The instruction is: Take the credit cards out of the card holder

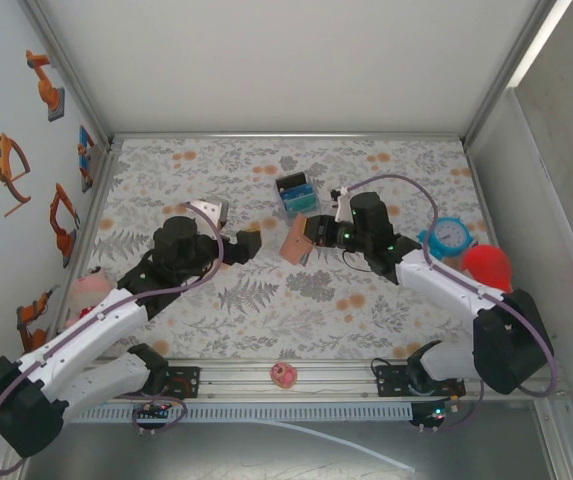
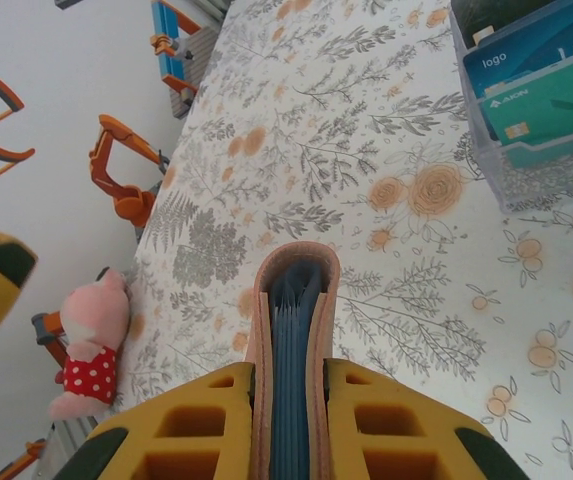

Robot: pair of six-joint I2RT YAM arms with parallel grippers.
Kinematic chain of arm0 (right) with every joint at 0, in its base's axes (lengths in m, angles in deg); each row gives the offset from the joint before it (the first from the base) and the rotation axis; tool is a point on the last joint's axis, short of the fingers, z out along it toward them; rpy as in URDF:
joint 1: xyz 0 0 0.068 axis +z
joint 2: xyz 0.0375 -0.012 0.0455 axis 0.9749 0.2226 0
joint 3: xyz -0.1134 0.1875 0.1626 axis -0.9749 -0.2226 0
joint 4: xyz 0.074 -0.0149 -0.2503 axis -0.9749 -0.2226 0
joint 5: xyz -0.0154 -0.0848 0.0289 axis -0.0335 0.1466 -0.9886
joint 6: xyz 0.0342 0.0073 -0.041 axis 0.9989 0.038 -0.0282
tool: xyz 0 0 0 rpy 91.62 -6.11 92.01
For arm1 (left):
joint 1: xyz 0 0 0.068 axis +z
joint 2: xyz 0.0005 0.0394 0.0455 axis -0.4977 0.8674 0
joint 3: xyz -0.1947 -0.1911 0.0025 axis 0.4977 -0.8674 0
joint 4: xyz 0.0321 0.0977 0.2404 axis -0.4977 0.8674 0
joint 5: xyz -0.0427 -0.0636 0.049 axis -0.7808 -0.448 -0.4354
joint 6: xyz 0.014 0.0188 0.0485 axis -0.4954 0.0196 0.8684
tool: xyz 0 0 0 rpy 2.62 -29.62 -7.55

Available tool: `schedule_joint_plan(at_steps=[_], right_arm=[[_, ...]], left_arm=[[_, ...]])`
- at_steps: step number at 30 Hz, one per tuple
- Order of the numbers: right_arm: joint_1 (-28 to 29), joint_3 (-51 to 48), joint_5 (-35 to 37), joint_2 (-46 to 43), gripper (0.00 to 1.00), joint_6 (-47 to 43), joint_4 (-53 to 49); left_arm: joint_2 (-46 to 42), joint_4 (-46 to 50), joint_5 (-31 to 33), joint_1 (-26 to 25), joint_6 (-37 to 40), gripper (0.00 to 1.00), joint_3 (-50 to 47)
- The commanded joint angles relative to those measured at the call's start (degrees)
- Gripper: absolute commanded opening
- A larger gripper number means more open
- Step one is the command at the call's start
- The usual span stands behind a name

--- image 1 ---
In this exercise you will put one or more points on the clear acrylic card box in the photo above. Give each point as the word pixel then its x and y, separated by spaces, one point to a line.
pixel 311 212

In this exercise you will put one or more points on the black card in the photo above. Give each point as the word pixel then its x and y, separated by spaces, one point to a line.
pixel 291 181

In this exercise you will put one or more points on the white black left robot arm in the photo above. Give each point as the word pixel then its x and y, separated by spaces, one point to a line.
pixel 91 325

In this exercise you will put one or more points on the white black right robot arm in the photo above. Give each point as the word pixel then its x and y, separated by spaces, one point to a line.
pixel 441 275

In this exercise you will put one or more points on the teal VIP card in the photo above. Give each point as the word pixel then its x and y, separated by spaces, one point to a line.
pixel 300 203

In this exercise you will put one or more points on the blue card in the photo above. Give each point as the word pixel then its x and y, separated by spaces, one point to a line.
pixel 298 192

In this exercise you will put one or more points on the floral table mat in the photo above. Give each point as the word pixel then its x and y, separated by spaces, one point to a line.
pixel 266 325

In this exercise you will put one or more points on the blue alarm clock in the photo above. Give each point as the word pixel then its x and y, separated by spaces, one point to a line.
pixel 448 237

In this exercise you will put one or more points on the pink plush doll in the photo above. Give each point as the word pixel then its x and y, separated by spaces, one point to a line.
pixel 88 292

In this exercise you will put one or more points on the red plastic toy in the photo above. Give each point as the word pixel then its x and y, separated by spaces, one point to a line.
pixel 488 265

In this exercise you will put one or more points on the small pink round toy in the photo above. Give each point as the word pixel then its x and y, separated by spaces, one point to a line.
pixel 284 375

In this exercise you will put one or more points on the small electronics board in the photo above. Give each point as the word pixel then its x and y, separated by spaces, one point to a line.
pixel 433 415
pixel 153 411

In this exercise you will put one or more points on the white plastic tube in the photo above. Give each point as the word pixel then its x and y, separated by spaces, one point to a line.
pixel 346 442

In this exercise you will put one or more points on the blue orange wall sticker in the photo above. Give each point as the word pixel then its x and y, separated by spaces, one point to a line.
pixel 85 150

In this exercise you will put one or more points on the aluminium extrusion frame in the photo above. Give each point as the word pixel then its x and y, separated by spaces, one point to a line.
pixel 246 381

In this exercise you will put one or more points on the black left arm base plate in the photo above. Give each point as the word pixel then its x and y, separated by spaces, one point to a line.
pixel 186 382

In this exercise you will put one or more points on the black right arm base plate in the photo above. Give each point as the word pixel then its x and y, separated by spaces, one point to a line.
pixel 391 380

